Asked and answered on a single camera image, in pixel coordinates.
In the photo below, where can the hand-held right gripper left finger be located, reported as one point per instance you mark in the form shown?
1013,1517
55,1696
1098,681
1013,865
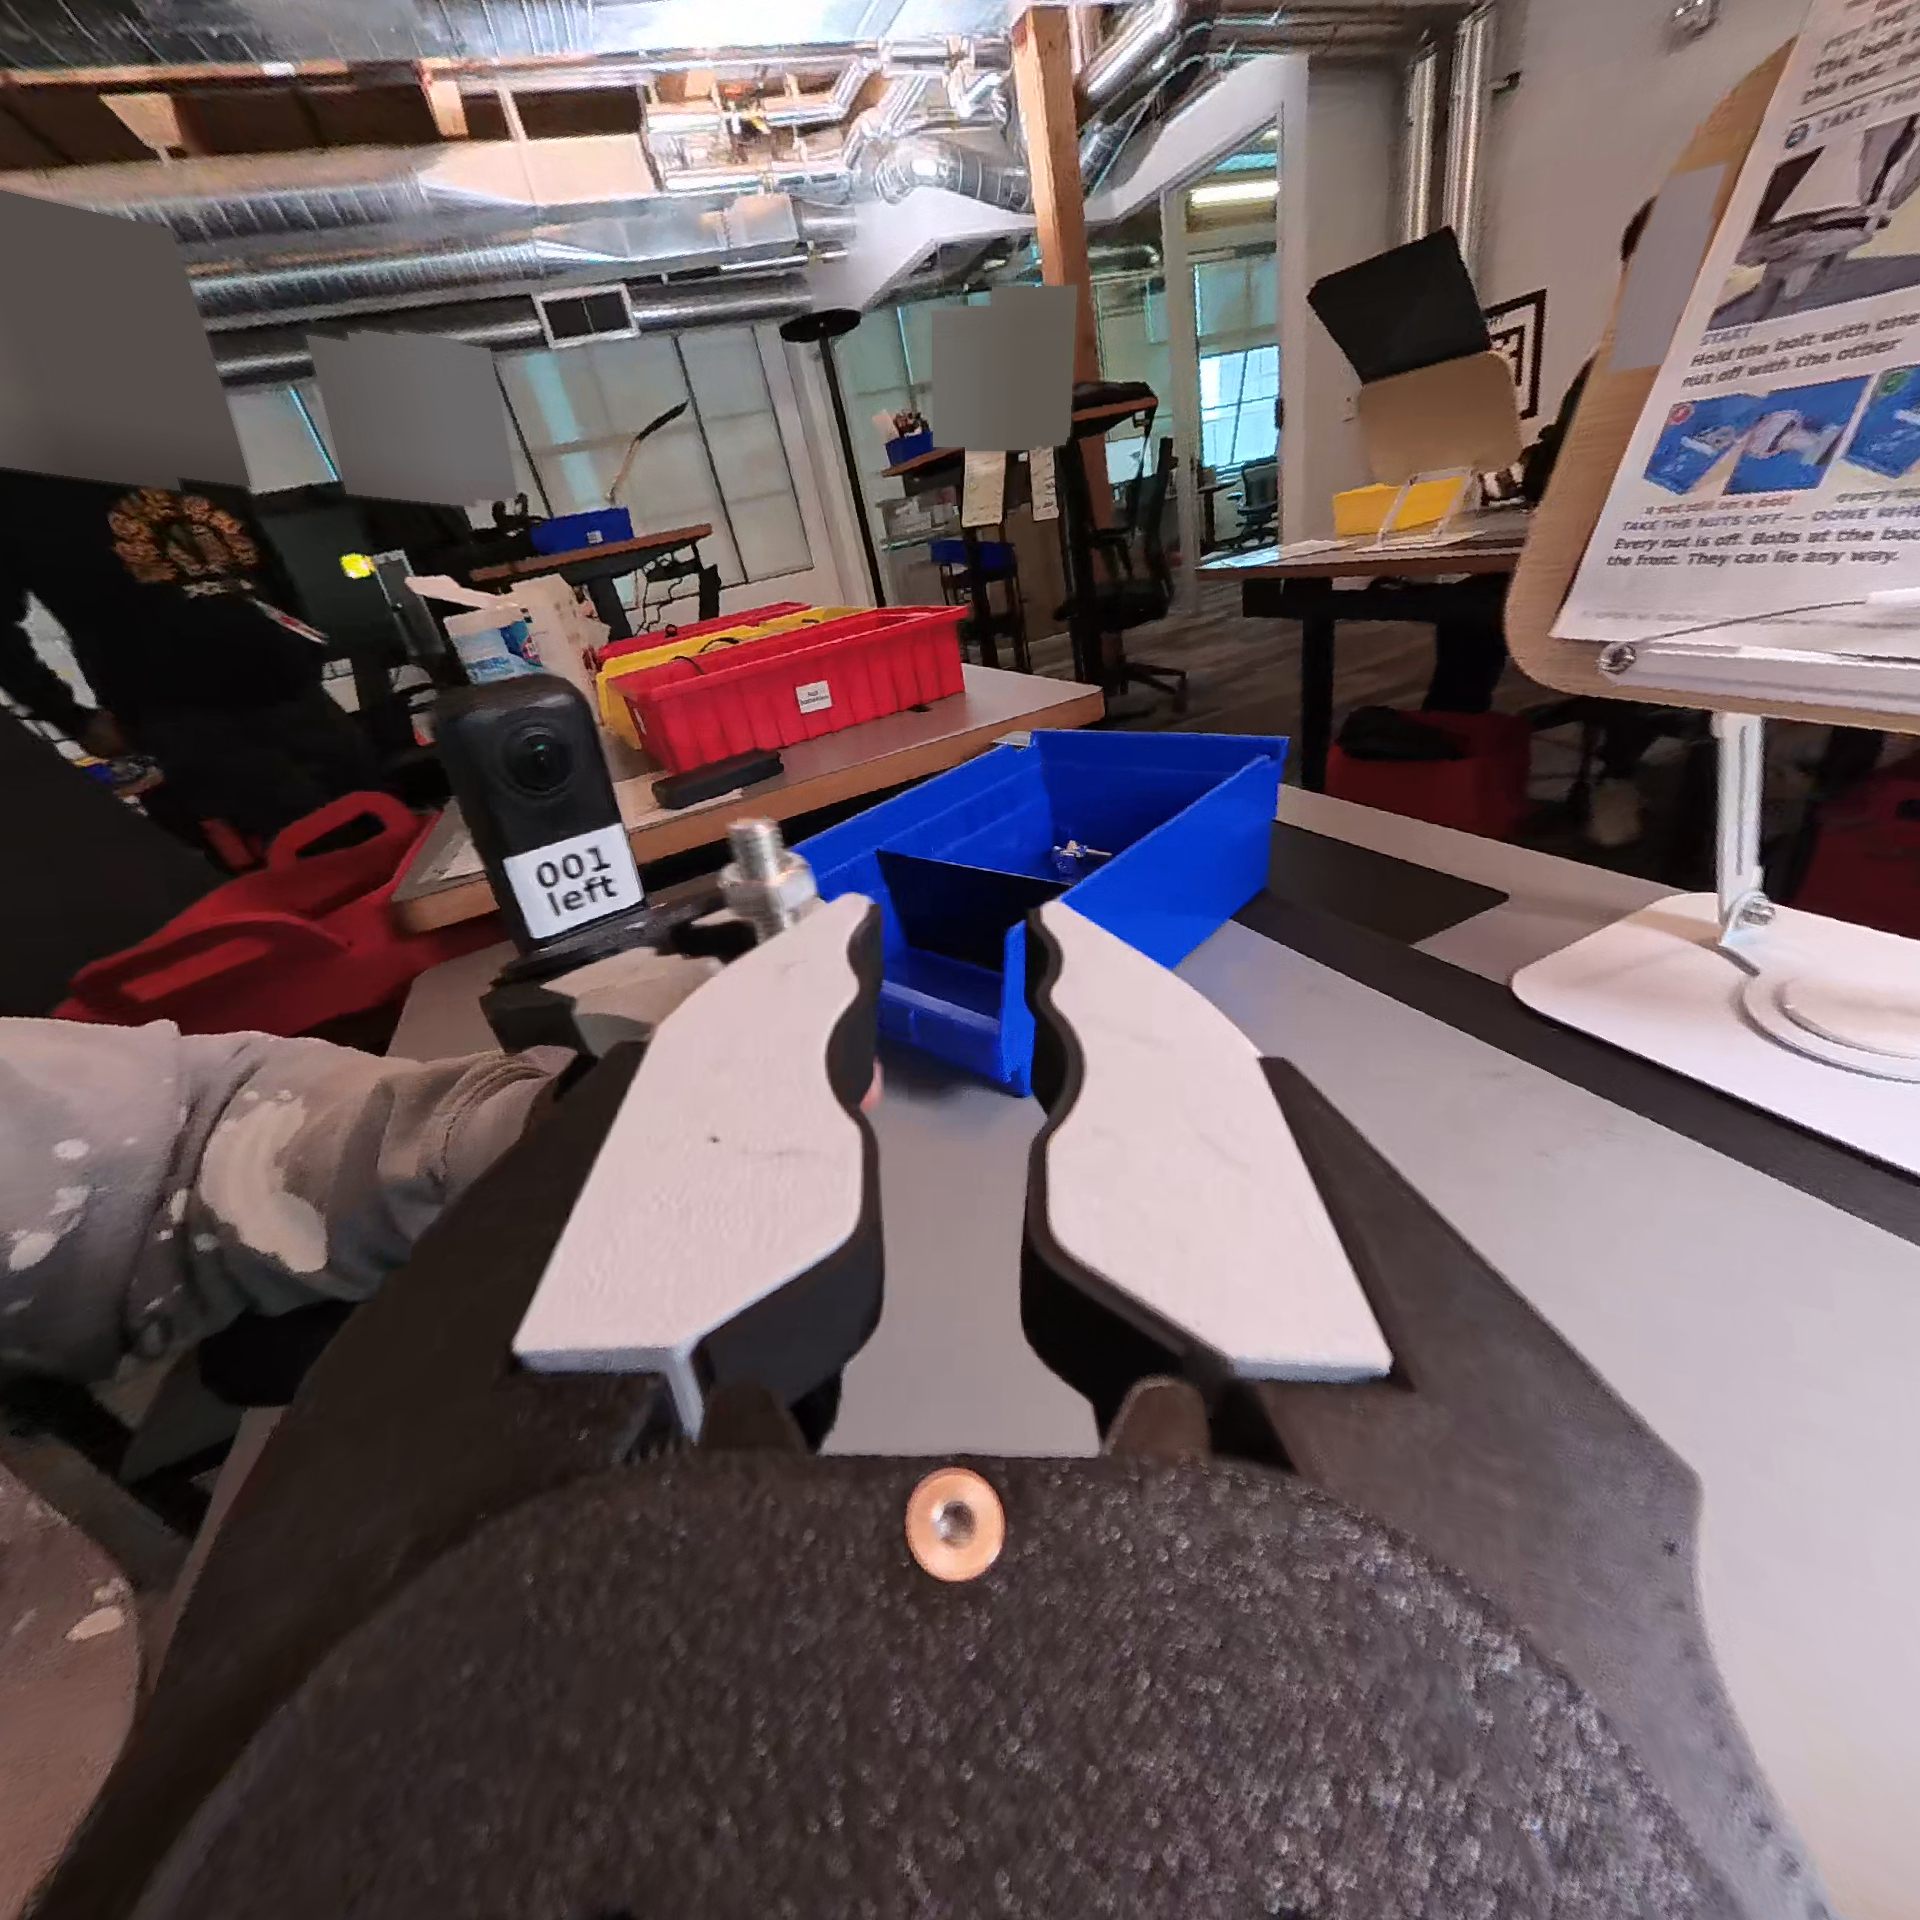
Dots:
706,1201

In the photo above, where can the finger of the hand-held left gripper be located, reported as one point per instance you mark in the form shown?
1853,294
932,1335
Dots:
632,1002

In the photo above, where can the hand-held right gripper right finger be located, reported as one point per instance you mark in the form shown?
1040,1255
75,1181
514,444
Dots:
1188,1201

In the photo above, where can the steel hex nut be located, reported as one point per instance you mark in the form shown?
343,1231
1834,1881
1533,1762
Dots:
769,910

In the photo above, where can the steel hex bolt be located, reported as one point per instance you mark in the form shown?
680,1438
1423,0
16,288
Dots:
757,848

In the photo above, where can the blue plastic storage bin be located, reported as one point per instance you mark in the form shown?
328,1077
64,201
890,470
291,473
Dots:
1173,885

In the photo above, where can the person's left forearm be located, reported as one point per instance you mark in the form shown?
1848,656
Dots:
227,1172

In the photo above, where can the yellow plastic tray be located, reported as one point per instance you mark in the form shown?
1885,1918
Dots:
621,698

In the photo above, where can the white cardboard carton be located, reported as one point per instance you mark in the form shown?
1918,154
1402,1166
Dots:
565,631

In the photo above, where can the black rectangular block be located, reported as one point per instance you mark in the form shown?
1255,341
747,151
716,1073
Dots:
720,781

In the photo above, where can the red labelled plastic tray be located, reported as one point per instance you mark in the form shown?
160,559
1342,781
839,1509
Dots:
752,706

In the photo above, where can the small blue bin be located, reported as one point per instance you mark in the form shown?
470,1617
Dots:
586,527

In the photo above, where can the dark green board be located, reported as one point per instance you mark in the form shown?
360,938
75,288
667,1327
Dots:
407,540

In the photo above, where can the black bin divider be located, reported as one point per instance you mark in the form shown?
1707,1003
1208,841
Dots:
943,898

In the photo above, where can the grey desk with wood edge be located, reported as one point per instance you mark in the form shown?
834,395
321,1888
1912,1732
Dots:
929,738

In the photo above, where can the ceiling air vent grille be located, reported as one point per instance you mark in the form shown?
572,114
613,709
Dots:
586,314

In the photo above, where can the red fabric bag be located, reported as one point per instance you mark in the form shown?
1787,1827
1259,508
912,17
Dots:
1439,786

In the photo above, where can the black floor lamp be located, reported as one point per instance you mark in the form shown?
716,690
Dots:
822,326

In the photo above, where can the black office chair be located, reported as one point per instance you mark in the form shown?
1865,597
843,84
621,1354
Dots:
1124,586

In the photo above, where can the wooden-topped work desk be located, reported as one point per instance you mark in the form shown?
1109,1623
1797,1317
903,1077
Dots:
1349,564

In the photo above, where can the tall standing desk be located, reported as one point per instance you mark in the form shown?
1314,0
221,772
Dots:
1116,405

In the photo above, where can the small yellow bin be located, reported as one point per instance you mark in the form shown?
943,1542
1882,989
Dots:
1359,512

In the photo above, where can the person's grey patterned sweatshirt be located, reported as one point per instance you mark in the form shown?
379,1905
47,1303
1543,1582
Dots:
55,1647

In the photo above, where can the wooden-edged white board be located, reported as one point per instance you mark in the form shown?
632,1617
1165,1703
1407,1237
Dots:
1566,494

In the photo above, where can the beige rounded board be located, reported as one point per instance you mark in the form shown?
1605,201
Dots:
1439,424

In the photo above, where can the printed instruction sheet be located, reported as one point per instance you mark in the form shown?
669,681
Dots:
1770,494

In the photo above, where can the black light flag panel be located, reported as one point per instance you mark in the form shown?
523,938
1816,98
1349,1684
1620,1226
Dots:
1407,307

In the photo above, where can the silver ceiling duct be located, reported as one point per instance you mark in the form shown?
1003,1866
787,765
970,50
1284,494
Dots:
303,203

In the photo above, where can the white board stand frame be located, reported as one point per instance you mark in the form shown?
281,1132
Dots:
1741,814

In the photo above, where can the wooden support post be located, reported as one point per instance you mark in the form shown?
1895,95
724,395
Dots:
1048,151

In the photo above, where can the wall marker frame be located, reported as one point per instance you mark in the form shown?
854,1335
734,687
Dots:
1533,345

